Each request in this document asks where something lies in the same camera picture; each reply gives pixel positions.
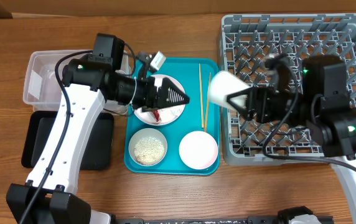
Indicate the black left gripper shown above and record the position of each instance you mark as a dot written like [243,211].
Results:
[150,101]

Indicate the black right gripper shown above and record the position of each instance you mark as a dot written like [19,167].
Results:
[261,112]

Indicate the red snack wrapper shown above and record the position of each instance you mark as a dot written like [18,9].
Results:
[156,115]

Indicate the white ceramic cup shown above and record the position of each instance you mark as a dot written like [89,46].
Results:
[222,85]

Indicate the grey bowl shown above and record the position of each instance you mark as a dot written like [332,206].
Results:
[144,133]

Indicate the white rice grains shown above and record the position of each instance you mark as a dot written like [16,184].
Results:
[149,151]

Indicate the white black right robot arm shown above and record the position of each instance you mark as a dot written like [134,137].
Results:
[320,103]

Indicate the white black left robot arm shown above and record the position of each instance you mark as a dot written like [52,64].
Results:
[87,79]

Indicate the grey plastic dishwasher rack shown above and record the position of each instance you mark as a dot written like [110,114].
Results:
[244,41]

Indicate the clear plastic waste bin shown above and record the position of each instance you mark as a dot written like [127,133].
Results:
[41,89]

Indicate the pink round plate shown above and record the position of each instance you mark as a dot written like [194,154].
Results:
[166,115]

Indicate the left wooden chopstick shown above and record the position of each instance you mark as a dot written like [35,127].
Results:
[201,97]

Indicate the wooden chopstick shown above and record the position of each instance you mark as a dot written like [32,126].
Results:
[201,97]
[207,104]

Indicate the teal plastic tray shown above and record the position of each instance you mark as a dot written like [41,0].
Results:
[186,72]

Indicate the right wooden chopstick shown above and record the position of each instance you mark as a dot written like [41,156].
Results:
[207,104]

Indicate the pink shallow bowl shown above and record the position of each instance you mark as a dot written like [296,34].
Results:
[198,150]

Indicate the black plastic tray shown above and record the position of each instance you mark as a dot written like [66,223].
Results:
[98,150]

